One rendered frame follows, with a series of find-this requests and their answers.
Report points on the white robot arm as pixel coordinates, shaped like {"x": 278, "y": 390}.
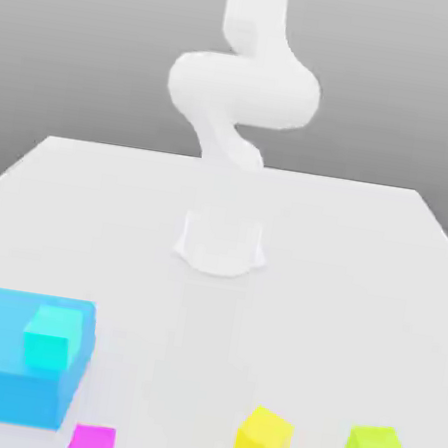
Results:
{"x": 244, "y": 89}

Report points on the small cyan cube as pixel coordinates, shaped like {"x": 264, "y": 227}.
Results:
{"x": 49, "y": 339}

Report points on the small yellow cube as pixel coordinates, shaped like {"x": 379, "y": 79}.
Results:
{"x": 262, "y": 442}

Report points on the small magenta cube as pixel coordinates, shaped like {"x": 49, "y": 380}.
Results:
{"x": 92, "y": 445}

